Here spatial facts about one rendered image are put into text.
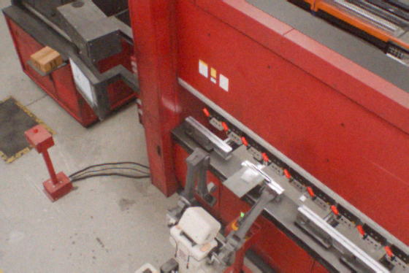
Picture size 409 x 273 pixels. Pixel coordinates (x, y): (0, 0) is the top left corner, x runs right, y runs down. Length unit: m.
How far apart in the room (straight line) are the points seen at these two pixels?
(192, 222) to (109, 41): 1.35
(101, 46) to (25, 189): 2.15
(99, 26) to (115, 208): 1.96
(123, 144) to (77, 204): 0.85
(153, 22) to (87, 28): 0.46
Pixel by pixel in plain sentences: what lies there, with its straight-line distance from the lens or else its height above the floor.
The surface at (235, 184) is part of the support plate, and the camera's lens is 3.67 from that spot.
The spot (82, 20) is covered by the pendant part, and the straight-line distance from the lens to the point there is 3.63.
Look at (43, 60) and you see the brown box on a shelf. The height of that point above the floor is 1.10.
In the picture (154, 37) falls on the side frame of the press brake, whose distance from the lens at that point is 3.52.
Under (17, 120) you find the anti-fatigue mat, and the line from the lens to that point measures 5.88.
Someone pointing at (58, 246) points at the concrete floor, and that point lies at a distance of 4.72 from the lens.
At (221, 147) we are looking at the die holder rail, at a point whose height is 0.97.
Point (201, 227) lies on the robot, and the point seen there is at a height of 1.37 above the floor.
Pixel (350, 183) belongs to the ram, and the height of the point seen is 1.57.
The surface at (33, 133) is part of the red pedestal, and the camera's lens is 4.52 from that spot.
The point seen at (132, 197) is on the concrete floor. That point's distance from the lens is 4.88.
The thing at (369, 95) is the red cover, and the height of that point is 2.25.
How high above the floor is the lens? 3.91
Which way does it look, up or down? 47 degrees down
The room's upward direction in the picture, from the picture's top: straight up
